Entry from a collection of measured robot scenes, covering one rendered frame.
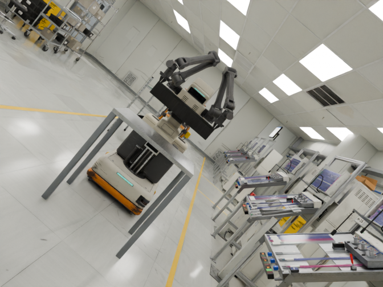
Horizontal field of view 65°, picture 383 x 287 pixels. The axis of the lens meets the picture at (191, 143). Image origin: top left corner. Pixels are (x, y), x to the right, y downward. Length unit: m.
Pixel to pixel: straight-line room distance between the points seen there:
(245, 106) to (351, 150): 6.01
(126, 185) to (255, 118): 9.83
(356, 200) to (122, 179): 2.49
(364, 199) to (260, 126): 8.84
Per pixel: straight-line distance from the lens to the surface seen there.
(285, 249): 2.54
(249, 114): 12.25
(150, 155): 3.02
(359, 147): 7.20
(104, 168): 2.85
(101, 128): 2.11
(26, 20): 8.24
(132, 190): 2.84
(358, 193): 3.78
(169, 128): 2.77
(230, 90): 2.51
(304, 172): 5.04
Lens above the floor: 1.14
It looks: 5 degrees down
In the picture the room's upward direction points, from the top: 41 degrees clockwise
